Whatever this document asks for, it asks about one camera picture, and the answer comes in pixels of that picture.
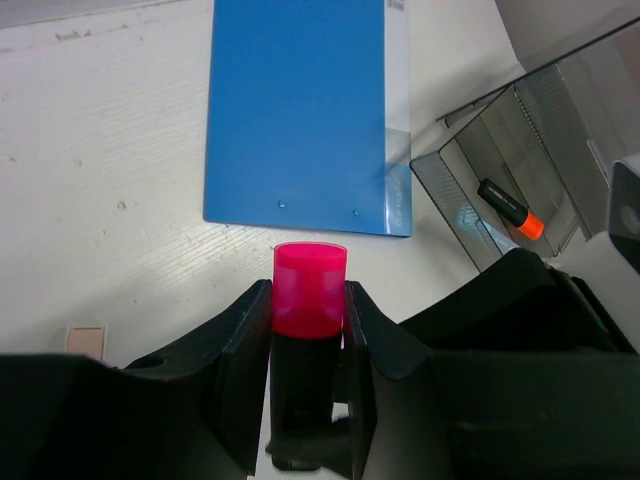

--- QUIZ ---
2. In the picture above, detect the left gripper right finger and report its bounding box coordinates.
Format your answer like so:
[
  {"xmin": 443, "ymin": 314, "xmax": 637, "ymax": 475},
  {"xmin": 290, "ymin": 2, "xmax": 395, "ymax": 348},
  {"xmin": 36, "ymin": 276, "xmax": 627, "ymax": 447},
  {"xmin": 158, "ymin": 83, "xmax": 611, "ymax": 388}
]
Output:
[{"xmin": 343, "ymin": 281, "xmax": 433, "ymax": 479}]

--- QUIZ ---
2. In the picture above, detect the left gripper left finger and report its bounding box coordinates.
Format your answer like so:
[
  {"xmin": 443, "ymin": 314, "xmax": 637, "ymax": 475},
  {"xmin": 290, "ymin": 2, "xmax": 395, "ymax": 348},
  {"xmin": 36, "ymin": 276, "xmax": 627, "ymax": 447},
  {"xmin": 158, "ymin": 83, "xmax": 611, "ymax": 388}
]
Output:
[{"xmin": 123, "ymin": 280, "xmax": 272, "ymax": 475}]

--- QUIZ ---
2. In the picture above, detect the clear grey pull-out drawer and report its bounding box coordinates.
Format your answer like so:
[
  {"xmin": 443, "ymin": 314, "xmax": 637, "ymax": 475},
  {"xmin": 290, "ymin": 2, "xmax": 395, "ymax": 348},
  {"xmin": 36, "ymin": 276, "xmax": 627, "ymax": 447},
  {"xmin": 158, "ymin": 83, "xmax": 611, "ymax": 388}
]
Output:
[{"xmin": 409, "ymin": 134, "xmax": 596, "ymax": 274}]

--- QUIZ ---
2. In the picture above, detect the pink eraser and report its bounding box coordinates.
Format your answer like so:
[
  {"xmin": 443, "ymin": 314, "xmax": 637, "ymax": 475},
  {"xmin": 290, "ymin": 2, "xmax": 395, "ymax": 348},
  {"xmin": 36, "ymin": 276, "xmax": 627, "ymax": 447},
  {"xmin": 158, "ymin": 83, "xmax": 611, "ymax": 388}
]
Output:
[{"xmin": 65, "ymin": 327, "xmax": 106, "ymax": 361}]

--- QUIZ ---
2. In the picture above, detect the pink highlighter marker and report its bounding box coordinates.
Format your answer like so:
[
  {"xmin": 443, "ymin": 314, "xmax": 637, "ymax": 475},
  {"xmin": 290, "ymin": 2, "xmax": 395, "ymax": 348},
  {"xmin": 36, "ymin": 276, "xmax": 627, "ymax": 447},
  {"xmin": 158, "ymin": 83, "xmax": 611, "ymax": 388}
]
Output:
[{"xmin": 267, "ymin": 242, "xmax": 349, "ymax": 473}]

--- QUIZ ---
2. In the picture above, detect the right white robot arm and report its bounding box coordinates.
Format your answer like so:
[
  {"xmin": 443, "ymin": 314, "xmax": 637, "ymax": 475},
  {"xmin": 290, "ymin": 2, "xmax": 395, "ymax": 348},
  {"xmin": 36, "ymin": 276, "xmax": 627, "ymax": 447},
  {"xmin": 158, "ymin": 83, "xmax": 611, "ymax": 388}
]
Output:
[{"xmin": 402, "ymin": 249, "xmax": 639, "ymax": 479}]

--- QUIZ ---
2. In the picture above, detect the blue folder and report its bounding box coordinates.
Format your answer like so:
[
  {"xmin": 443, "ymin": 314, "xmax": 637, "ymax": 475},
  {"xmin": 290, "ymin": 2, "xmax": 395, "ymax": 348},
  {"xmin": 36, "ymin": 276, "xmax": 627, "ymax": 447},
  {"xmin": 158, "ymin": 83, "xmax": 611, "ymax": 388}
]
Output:
[{"xmin": 203, "ymin": 1, "xmax": 412, "ymax": 237}]

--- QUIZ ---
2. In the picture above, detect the clear grey drawer organizer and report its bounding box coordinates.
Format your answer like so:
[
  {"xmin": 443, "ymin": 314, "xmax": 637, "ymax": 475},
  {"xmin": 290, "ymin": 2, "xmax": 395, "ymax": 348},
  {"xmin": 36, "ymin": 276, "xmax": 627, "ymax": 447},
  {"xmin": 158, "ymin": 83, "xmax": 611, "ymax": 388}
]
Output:
[{"xmin": 440, "ymin": 8, "xmax": 639, "ymax": 248}]

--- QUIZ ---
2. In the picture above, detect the orange highlighter marker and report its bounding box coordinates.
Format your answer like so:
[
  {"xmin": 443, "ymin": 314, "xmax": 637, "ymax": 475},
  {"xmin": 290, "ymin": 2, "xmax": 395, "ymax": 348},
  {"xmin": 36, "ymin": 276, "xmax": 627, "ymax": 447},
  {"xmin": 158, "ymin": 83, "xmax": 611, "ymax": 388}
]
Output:
[{"xmin": 477, "ymin": 179, "xmax": 544, "ymax": 241}]

